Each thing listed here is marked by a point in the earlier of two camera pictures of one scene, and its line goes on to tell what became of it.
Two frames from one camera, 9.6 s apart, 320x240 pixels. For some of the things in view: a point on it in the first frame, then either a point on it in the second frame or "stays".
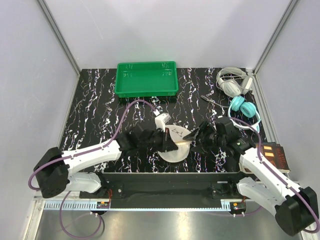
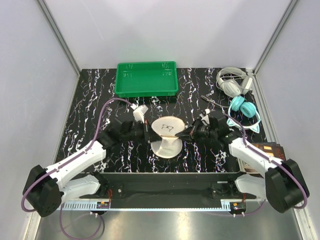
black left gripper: [169, 145] -> [153, 136]
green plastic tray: [146, 79] stays
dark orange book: [275, 153] stays
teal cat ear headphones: [238, 104] stays
